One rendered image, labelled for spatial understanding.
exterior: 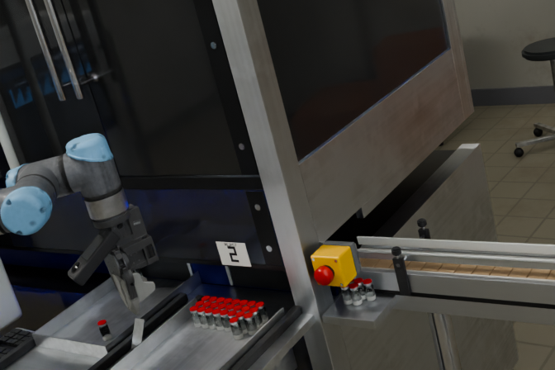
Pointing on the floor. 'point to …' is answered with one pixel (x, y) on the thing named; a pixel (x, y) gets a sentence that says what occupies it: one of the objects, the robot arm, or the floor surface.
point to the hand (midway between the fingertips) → (132, 310)
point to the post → (272, 148)
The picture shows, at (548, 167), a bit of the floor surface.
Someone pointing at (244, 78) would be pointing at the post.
